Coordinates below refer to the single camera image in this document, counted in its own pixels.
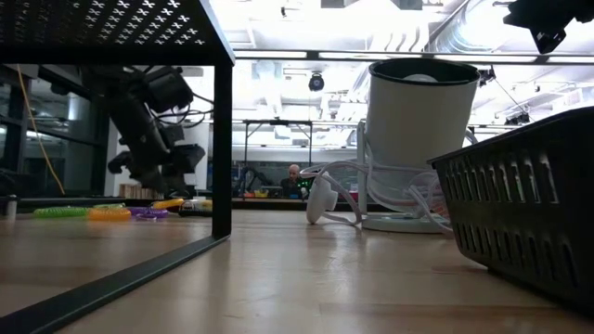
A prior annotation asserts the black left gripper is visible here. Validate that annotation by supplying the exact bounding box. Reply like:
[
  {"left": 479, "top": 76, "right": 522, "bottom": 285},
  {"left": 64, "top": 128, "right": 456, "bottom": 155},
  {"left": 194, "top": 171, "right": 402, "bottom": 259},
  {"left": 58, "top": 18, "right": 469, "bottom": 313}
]
[{"left": 107, "top": 142, "right": 207, "bottom": 197}]

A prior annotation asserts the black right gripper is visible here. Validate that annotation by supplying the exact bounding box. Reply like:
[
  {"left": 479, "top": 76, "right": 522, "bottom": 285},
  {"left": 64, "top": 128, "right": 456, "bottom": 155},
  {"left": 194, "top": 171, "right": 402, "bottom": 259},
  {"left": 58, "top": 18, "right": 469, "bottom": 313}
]
[{"left": 503, "top": 0, "right": 594, "bottom": 32}]

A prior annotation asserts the yellow coil keychain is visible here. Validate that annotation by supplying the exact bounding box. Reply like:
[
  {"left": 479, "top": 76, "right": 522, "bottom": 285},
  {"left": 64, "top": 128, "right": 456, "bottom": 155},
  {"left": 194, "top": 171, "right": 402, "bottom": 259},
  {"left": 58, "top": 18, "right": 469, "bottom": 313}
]
[{"left": 151, "top": 198, "right": 186, "bottom": 211}]

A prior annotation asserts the white desk lamp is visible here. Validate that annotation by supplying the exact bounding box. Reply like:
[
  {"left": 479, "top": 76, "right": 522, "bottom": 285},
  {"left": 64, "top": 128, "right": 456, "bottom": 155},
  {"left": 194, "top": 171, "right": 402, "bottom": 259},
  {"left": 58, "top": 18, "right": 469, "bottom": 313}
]
[{"left": 356, "top": 58, "right": 482, "bottom": 235}]

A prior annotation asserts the person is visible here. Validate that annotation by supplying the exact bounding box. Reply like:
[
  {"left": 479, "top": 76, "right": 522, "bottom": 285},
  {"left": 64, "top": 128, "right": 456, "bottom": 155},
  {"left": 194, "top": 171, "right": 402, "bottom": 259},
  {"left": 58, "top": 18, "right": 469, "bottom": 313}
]
[{"left": 280, "top": 162, "right": 311, "bottom": 199}]

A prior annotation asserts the black perforated metal shelf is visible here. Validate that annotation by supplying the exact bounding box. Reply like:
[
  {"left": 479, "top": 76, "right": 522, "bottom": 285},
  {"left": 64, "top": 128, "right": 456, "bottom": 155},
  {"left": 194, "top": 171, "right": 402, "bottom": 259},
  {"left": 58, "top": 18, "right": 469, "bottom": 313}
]
[{"left": 0, "top": 0, "right": 237, "bottom": 334}]

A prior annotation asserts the black mesh basket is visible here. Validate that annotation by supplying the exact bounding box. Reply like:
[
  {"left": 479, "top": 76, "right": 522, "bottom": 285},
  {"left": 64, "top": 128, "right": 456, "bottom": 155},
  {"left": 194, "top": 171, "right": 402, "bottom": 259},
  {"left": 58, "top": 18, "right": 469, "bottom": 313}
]
[{"left": 426, "top": 105, "right": 594, "bottom": 307}]

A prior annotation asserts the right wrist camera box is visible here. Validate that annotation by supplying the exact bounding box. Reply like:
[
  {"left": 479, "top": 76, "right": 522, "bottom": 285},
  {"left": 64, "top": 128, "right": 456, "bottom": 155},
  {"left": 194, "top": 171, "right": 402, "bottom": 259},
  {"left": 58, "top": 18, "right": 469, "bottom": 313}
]
[{"left": 531, "top": 28, "right": 568, "bottom": 55}]

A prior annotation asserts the orange coil keychain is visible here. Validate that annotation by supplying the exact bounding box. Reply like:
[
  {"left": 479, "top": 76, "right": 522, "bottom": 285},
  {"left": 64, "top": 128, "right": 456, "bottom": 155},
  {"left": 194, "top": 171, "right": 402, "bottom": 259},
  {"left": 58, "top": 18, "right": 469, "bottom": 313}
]
[{"left": 86, "top": 207, "right": 133, "bottom": 223}]

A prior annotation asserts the black aluminium table frame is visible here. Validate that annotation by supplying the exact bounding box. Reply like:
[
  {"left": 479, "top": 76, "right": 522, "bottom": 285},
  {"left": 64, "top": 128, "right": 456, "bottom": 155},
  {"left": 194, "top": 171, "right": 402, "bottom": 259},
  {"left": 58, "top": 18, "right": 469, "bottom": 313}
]
[{"left": 0, "top": 197, "right": 395, "bottom": 212}]

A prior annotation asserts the yellow extension cable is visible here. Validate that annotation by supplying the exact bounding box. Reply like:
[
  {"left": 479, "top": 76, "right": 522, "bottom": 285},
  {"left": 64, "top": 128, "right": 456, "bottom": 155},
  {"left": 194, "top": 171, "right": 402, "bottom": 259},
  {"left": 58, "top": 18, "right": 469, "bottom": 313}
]
[{"left": 15, "top": 62, "right": 66, "bottom": 196}]

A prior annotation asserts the black gantry frame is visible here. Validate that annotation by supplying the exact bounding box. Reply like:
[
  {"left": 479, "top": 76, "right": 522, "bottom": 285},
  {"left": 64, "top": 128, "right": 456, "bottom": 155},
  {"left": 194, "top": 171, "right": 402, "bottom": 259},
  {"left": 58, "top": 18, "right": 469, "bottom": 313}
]
[{"left": 240, "top": 119, "right": 315, "bottom": 168}]

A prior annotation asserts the white lamp power cable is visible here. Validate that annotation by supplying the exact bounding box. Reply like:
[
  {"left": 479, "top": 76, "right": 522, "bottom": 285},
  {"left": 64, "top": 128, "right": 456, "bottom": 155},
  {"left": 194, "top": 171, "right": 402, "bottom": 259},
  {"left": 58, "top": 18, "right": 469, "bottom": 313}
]
[{"left": 299, "top": 129, "right": 479, "bottom": 236}]

